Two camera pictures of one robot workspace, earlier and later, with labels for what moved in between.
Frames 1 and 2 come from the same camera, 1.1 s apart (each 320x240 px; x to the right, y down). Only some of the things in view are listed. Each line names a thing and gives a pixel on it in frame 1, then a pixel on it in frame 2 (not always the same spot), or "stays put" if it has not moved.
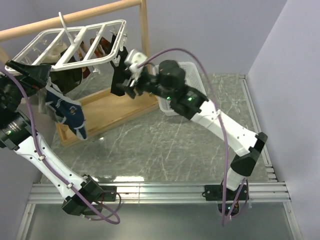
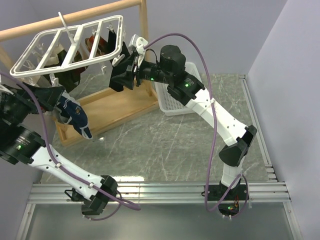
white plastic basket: x=192 y=79 stays put
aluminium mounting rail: x=265 y=192 stays put
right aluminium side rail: x=271 y=174 stays put
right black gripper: x=127 y=87 → x=129 y=75
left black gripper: x=37 y=75 → x=49 y=96
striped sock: x=82 y=52 → x=77 y=57
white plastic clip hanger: x=58 y=49 stays put
